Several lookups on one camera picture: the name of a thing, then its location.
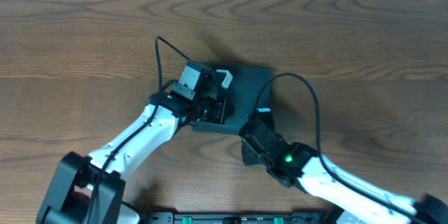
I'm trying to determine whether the dark green gift box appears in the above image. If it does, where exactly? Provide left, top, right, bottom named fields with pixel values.
left=191, top=62, right=272, bottom=135

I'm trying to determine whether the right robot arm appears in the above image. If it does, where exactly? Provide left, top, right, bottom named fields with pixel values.
left=239, top=111, right=447, bottom=223

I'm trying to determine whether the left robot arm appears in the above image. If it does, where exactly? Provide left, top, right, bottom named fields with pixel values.
left=36, top=61, right=233, bottom=223

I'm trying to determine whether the left black cable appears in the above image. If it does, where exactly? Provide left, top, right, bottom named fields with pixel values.
left=82, top=35, right=192, bottom=224

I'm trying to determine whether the black cable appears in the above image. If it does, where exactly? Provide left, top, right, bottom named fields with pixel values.
left=251, top=72, right=431, bottom=224
left=82, top=35, right=192, bottom=224

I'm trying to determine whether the right black cable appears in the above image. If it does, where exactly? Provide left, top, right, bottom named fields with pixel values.
left=251, top=72, right=431, bottom=224

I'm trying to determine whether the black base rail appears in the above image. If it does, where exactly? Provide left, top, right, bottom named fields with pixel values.
left=140, top=212, right=323, bottom=224

